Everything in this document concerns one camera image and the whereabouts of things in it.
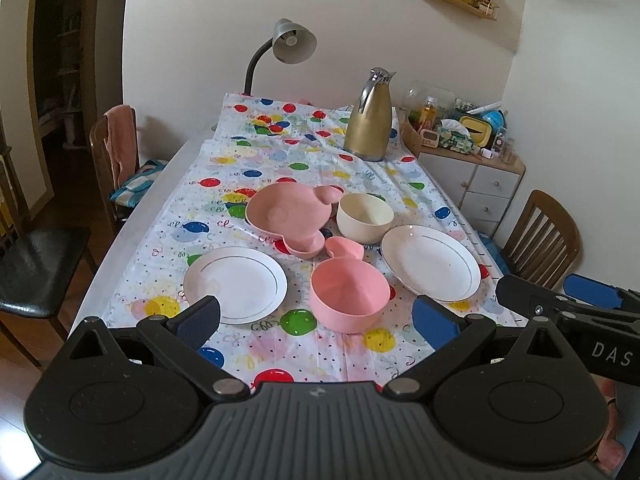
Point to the blue globe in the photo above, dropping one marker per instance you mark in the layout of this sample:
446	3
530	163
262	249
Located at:
496	119

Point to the wooden chair right side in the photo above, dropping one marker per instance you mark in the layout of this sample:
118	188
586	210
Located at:
544	243

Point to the pink towel on chair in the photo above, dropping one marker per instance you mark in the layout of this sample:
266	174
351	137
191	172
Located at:
121	143

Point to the person's right hand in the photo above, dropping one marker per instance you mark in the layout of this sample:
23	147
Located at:
623	424

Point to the grey desk lamp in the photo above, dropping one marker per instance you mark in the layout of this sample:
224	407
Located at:
290	43

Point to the green patterned tissue box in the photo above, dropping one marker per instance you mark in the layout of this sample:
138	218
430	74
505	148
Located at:
454	136

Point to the pink pig-shaped plate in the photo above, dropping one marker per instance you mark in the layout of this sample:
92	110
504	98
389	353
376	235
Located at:
294	213

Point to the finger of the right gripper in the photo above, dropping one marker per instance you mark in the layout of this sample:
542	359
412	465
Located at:
601	295
530	300

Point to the small pink heart bowl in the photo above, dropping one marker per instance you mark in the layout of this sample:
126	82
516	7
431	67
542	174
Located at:
342	247

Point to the wooden chair with towel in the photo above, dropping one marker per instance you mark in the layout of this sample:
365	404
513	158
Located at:
116	215

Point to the gold thermos jug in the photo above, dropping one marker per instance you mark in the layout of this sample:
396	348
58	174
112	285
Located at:
370	122

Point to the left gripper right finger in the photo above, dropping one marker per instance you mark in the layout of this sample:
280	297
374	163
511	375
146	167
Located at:
455	341

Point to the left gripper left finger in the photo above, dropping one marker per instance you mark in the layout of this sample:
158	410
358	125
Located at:
175	343

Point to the white drawer cabinet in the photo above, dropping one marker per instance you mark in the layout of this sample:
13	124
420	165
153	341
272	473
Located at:
481	188

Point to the white plate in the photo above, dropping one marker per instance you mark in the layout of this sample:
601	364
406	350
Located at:
431	263
249	285

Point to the small digital timer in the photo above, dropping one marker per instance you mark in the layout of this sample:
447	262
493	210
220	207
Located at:
429	138

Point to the blue checkered seat cushion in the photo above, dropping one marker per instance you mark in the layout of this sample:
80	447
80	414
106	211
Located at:
134	188

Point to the pink round bowl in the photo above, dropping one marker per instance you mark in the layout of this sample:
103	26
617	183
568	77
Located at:
347	295

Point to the orange juice bottle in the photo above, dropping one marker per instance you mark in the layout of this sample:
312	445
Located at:
428	114

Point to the cream bowl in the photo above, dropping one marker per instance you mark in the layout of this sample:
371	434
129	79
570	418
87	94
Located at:
363	218

